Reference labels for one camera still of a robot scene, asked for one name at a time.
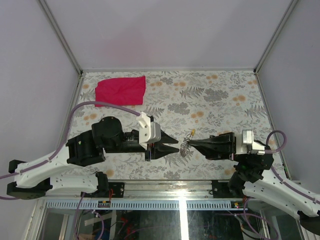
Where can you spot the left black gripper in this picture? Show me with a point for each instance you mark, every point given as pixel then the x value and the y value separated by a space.
pixel 161 150

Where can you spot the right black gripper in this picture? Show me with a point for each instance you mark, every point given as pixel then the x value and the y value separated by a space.
pixel 216 147

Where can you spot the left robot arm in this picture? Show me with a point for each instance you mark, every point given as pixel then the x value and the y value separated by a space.
pixel 45 176

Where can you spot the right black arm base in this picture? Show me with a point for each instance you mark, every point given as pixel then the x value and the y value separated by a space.
pixel 220 190

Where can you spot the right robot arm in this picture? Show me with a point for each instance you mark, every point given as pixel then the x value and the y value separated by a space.
pixel 256 177

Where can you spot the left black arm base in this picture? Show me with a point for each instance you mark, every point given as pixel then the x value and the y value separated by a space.
pixel 117 189

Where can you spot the pink folded cloth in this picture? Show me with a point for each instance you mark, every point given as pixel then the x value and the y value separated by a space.
pixel 121 91

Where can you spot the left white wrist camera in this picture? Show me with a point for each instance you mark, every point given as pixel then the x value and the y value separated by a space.
pixel 149 131

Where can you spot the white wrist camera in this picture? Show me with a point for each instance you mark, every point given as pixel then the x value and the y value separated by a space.
pixel 149 131
pixel 245 144

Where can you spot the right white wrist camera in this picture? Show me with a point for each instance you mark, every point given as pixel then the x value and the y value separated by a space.
pixel 245 144

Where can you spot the aluminium front rail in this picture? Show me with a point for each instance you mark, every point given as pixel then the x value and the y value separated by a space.
pixel 165 188

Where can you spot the white slotted cable duct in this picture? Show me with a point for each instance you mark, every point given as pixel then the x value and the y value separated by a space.
pixel 121 204

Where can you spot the left aluminium frame post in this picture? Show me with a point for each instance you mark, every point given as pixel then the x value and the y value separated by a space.
pixel 60 36

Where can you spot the aluminium frame post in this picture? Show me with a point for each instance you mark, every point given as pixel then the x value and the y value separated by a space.
pixel 288 12
pixel 60 36

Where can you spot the right aluminium frame post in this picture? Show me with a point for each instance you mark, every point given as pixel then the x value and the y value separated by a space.
pixel 288 12

